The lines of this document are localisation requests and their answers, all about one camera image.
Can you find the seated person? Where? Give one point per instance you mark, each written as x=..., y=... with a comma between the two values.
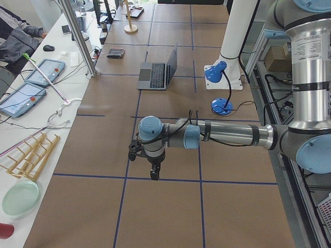
x=17, y=37

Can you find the grey and pink cloth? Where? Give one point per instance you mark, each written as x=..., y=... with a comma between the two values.
x=115, y=53

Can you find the smartphone on white table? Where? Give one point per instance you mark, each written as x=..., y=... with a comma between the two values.
x=66, y=29

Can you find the aluminium frame post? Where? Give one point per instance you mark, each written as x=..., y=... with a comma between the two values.
x=85, y=52

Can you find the lower blue teach pendant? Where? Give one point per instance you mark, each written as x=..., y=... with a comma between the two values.
x=22, y=100

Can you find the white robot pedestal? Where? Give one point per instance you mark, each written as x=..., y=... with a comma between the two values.
x=241, y=15

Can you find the black computer mouse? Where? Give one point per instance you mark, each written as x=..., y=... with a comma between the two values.
x=48, y=48

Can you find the cardboard box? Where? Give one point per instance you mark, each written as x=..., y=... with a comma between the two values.
x=276, y=61

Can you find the grey laptop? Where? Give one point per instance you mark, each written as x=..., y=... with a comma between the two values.
x=157, y=76

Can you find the wooden dish rack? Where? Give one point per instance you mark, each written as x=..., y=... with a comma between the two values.
x=28, y=158

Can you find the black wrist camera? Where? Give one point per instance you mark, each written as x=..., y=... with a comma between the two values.
x=135, y=149

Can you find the blue teach pendant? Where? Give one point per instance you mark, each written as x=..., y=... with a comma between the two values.
x=22, y=100
x=51, y=68

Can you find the green plate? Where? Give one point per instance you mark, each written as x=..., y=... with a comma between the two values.
x=20, y=198

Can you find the upper blue teach pendant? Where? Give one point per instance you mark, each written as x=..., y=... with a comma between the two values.
x=51, y=68

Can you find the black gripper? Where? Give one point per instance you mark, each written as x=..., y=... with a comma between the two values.
x=155, y=161

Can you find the red cup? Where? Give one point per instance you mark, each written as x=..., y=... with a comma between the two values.
x=6, y=230

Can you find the wooden stand with round base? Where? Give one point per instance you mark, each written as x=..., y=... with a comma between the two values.
x=130, y=28

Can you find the long reach grabber tool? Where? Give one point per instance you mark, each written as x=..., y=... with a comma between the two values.
x=66, y=101

